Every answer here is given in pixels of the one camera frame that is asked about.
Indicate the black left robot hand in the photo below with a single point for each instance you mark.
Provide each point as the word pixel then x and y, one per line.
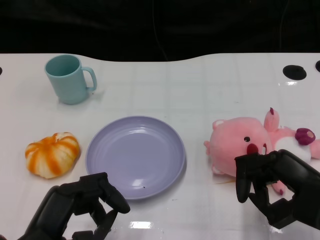
pixel 60 202

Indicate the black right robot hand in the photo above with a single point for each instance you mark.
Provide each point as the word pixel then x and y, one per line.
pixel 287 180

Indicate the pink plush doll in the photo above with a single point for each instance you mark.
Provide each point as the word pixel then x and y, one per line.
pixel 237 147

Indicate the lavender plastic plate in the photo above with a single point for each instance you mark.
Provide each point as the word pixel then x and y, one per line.
pixel 136 157

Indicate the orange striped pumpkin toy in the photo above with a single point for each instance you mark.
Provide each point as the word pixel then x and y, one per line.
pixel 52 155

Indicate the teal plastic mug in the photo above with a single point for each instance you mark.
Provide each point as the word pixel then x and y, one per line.
pixel 67 80

